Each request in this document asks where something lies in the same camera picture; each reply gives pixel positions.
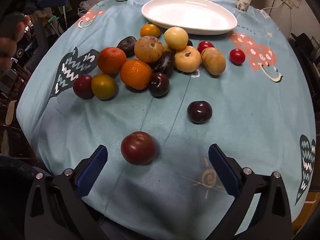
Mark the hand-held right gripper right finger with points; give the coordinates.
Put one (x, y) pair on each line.
(222, 170)

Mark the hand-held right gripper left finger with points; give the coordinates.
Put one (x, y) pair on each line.
(92, 170)

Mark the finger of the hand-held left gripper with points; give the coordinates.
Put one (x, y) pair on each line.
(52, 2)

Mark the red plum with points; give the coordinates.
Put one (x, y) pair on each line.
(138, 148)
(82, 86)

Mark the dark purple plum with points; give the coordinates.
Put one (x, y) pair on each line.
(190, 42)
(159, 84)
(199, 111)

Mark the orange mandarin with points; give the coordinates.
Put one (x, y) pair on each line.
(136, 74)
(111, 60)

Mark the yellow green tomato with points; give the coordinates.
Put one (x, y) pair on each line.
(103, 86)

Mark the dark wrinkled passion fruit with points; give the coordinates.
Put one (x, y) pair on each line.
(165, 63)
(126, 46)

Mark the orange yellow tomato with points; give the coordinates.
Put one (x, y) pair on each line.
(150, 30)

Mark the round tan striped melon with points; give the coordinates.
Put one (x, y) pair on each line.
(147, 49)

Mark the oval tan striped melon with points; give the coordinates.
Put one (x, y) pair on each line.
(213, 60)

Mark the pale yellow dimpled pear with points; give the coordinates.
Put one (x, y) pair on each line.
(187, 59)

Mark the pale yellow round pear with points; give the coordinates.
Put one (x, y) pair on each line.
(175, 38)

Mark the white oval plate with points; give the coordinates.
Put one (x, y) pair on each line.
(188, 15)

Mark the person's left hand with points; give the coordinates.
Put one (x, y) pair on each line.
(8, 47)

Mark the clear plastic bag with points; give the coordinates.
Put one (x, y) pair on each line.
(83, 8)

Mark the light blue printed tablecloth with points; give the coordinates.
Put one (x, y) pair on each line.
(250, 117)

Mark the red cherry tomato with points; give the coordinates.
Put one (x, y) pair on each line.
(205, 46)
(237, 56)

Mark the printed paper cup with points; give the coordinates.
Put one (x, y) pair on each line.
(242, 2)

